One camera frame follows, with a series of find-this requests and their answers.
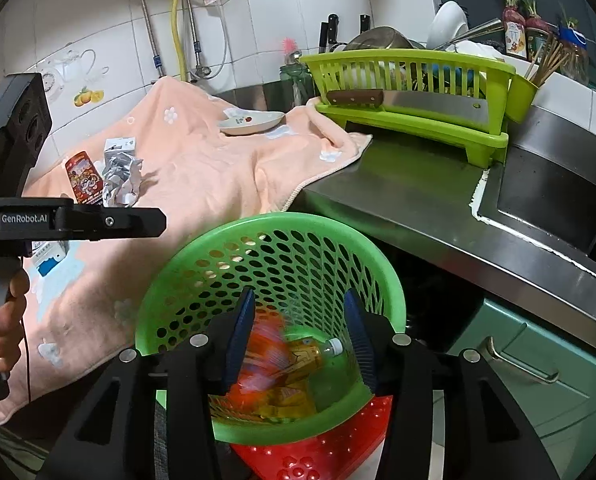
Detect red label jar with sprouts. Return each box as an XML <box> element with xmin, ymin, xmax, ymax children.
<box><xmin>493</xmin><ymin>0</ymin><xmax>528</xmax><ymax>58</ymax></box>

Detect small white cardboard box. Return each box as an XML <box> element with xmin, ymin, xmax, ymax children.
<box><xmin>103</xmin><ymin>138</ymin><xmax>138</xmax><ymax>161</ymax></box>

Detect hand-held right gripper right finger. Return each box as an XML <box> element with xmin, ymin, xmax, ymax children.
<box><xmin>343</xmin><ymin>289</ymin><xmax>559</xmax><ymax>480</ymax></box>

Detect green glass jar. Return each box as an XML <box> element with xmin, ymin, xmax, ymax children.
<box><xmin>279</xmin><ymin>62</ymin><xmax>320</xmax><ymax>111</ymax></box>

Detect pink bristle brush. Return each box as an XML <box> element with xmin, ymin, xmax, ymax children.
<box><xmin>280</xmin><ymin>37</ymin><xmax>305</xmax><ymax>66</ymax></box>

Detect green perforated plastic basket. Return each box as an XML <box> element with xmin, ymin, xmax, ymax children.
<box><xmin>135</xmin><ymin>212</ymin><xmax>407</xmax><ymax>446</ymax></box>

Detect red perforated plastic stool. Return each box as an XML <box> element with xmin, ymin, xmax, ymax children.
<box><xmin>230</xmin><ymin>395</ymin><xmax>395</xmax><ymax>480</ymax></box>

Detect cleaver with wooden handle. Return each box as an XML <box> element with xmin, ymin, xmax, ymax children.
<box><xmin>326</xmin><ymin>89</ymin><xmax>490</xmax><ymax>131</ymax></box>

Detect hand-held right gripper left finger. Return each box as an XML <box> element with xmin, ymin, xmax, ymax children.
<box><xmin>40</xmin><ymin>287</ymin><xmax>256</xmax><ymax>480</ymax></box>

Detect white blue milk carton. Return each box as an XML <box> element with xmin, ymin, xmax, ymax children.
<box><xmin>30</xmin><ymin>240</ymin><xmax>71</xmax><ymax>279</ymax></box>

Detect white bowl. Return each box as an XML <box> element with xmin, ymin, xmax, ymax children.
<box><xmin>426</xmin><ymin>1</ymin><xmax>469</xmax><ymax>48</ymax></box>

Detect red printed paper can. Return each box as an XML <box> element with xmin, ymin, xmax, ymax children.
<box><xmin>64</xmin><ymin>151</ymin><xmax>104</xmax><ymax>206</ymax></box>

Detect white paper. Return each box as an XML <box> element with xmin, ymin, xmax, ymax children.
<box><xmin>100</xmin><ymin>155</ymin><xmax>145</xmax><ymax>208</ymax></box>

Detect metal drawer handle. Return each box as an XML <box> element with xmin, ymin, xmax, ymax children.
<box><xmin>478</xmin><ymin>336</ymin><xmax>561</xmax><ymax>385</ymax></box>

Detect metal funnel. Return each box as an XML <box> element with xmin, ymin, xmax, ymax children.
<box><xmin>433</xmin><ymin>17</ymin><xmax>504</xmax><ymax>52</ymax></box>

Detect plastic tea bottle white cap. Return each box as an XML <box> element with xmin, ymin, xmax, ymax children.
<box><xmin>287</xmin><ymin>337</ymin><xmax>350</xmax><ymax>378</ymax></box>

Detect person's left hand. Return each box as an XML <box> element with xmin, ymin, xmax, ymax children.
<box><xmin>0</xmin><ymin>264</ymin><xmax>31</xmax><ymax>376</ymax></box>

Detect orange snack wrapper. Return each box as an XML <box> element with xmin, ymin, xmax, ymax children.
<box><xmin>228</xmin><ymin>317</ymin><xmax>299</xmax><ymax>411</ymax></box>

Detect yellow gas hose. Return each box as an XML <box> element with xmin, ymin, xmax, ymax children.
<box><xmin>170</xmin><ymin>0</ymin><xmax>188</xmax><ymax>82</ymax></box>

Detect dark jar with sprouts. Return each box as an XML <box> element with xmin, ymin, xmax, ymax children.
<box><xmin>523</xmin><ymin>0</ymin><xmax>555</xmax><ymax>63</ymax></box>

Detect glass jar blue lid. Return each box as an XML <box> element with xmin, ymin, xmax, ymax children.
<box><xmin>558</xmin><ymin>5</ymin><xmax>591</xmax><ymax>85</ymax></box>

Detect green chopstick holder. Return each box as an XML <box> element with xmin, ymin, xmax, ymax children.
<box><xmin>507</xmin><ymin>74</ymin><xmax>539</xmax><ymax>123</ymax></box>

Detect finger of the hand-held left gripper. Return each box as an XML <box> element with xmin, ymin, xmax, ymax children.
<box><xmin>60</xmin><ymin>206</ymin><xmax>168</xmax><ymax>242</ymax></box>

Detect metal water pipe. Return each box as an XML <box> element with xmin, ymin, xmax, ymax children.
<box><xmin>124</xmin><ymin>0</ymin><xmax>167</xmax><ymax>84</ymax></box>

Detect bundle of wooden chopsticks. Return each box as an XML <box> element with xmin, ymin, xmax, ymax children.
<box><xmin>525</xmin><ymin>35</ymin><xmax>571</xmax><ymax>87</ymax></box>

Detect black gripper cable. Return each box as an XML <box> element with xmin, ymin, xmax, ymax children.
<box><xmin>20</xmin><ymin>305</ymin><xmax>32</xmax><ymax>402</ymax></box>

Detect white ceramic dish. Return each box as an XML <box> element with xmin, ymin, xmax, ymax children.
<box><xmin>219</xmin><ymin>110</ymin><xmax>286</xmax><ymax>136</ymax></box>

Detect green plastic dish rack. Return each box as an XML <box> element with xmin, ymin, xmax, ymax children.
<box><xmin>300</xmin><ymin>49</ymin><xmax>516</xmax><ymax>168</ymax></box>

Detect fruit wall sticker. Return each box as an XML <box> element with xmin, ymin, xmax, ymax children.
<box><xmin>74</xmin><ymin>87</ymin><xmax>105</xmax><ymax>109</ymax></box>

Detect green cabinet drawer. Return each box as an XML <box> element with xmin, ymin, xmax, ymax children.
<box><xmin>448</xmin><ymin>297</ymin><xmax>596</xmax><ymax>461</ymax></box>

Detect pink flowered towel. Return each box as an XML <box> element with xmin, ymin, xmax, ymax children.
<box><xmin>0</xmin><ymin>76</ymin><xmax>374</xmax><ymax>428</ymax></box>

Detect flexible metal hose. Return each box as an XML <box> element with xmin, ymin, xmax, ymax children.
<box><xmin>184</xmin><ymin>0</ymin><xmax>229</xmax><ymax>82</ymax></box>

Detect metal bowl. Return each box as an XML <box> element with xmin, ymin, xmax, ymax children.
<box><xmin>343</xmin><ymin>26</ymin><xmax>426</xmax><ymax>53</ymax></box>

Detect stainless steel sink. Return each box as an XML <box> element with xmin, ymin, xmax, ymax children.
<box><xmin>495</xmin><ymin>105</ymin><xmax>596</xmax><ymax>256</ymax></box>

